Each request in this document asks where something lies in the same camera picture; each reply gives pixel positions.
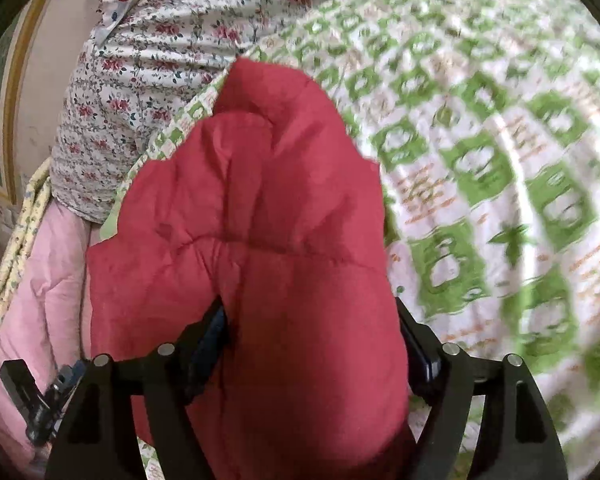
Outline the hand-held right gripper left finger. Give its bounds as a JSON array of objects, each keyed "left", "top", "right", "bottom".
[{"left": 45, "top": 299, "right": 231, "bottom": 480}]

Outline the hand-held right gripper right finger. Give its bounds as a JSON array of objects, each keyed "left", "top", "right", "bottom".
[{"left": 394, "top": 297, "right": 569, "bottom": 480}]

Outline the red quilted jacket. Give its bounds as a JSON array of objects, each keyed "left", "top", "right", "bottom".
[{"left": 86, "top": 56, "right": 416, "bottom": 480}]

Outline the pink quilt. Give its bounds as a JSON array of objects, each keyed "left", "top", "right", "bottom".
[{"left": 0, "top": 202, "right": 106, "bottom": 466}]

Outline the yellow patterned blanket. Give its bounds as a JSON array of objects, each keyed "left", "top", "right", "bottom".
[{"left": 0, "top": 157, "right": 55, "bottom": 332}]

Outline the green printed bedsheet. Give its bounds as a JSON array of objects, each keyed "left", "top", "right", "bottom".
[{"left": 100, "top": 0, "right": 600, "bottom": 480}]

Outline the floral patterned quilt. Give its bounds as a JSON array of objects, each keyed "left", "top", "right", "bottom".
[{"left": 50, "top": 0, "right": 396, "bottom": 223}]

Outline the framed wall picture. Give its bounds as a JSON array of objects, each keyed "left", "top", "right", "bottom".
[{"left": 0, "top": 0, "right": 71, "bottom": 206}]

